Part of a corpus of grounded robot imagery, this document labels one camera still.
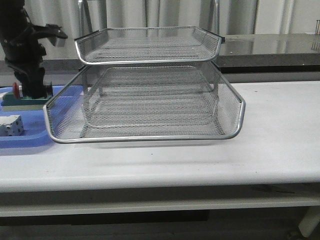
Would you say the silver mesh tray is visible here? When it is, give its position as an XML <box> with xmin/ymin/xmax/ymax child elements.
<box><xmin>74</xmin><ymin>26</ymin><xmax>225</xmax><ymax>65</ymax></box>
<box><xmin>43</xmin><ymin>61</ymin><xmax>246</xmax><ymax>144</ymax></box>
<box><xmin>80</xmin><ymin>99</ymin><xmax>225</xmax><ymax>139</ymax></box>

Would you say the white circuit breaker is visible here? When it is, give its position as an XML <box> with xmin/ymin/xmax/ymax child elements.
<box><xmin>0</xmin><ymin>115</ymin><xmax>24</xmax><ymax>137</ymax></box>

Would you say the grey back counter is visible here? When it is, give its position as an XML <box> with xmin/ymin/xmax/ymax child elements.
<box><xmin>0</xmin><ymin>33</ymin><xmax>320</xmax><ymax>74</ymax></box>

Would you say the silver rack frame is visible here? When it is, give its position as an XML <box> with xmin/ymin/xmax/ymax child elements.
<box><xmin>98</xmin><ymin>0</ymin><xmax>220</xmax><ymax>65</ymax></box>

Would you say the white table leg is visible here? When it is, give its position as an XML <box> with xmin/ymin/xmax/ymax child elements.
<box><xmin>298</xmin><ymin>206</ymin><xmax>320</xmax><ymax>238</ymax></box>

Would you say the red emergency push button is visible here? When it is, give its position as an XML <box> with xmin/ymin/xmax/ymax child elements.
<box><xmin>12</xmin><ymin>82</ymin><xmax>53</xmax><ymax>99</ymax></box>

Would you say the green and beige switch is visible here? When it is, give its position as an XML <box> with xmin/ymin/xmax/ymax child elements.
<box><xmin>0</xmin><ymin>92</ymin><xmax>51</xmax><ymax>112</ymax></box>

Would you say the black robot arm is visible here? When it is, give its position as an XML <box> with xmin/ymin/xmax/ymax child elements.
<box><xmin>0</xmin><ymin>0</ymin><xmax>68</xmax><ymax>99</ymax></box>

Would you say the blue plastic tray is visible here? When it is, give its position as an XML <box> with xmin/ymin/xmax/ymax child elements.
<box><xmin>0</xmin><ymin>84</ymin><xmax>85</xmax><ymax>149</ymax></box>

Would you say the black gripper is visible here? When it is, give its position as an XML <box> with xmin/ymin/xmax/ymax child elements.
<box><xmin>4</xmin><ymin>23</ymin><xmax>69</xmax><ymax>100</ymax></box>

